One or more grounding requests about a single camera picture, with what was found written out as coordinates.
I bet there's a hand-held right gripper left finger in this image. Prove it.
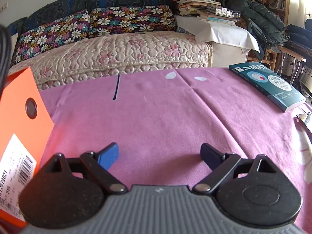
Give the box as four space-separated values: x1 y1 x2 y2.
43 142 129 196

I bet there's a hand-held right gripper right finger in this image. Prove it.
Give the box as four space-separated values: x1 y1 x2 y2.
192 143 279 196

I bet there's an orange cardboard box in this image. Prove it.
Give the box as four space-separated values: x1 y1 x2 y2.
0 67 54 228

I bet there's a pink flower print cloth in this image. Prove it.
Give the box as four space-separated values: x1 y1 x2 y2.
36 67 312 234

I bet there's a teal book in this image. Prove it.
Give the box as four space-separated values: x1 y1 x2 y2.
229 62 307 113

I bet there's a beige cabinet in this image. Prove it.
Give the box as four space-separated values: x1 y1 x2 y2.
210 41 249 67

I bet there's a shiny metal object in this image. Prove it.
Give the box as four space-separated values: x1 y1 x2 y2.
295 113 312 134

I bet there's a quilted pink floral blanket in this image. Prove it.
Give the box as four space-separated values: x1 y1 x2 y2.
10 31 210 90

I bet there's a wooden chair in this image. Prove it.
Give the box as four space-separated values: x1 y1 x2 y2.
246 17 281 76

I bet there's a white cloth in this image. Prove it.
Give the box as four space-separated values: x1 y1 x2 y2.
175 15 260 53

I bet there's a wooden side table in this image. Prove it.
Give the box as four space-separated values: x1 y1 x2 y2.
277 45 308 86

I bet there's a dark daisy print pillow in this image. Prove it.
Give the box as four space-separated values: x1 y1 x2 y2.
88 5 178 38
13 9 90 64

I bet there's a dark green puffer jacket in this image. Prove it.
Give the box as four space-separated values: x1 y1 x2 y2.
221 0 290 51

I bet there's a stack of books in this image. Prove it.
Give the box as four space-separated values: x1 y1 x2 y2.
177 0 242 26

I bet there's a dark cloth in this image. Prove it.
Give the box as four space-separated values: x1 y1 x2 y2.
284 24 312 54

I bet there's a white curtain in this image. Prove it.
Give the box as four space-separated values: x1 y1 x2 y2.
290 0 312 30

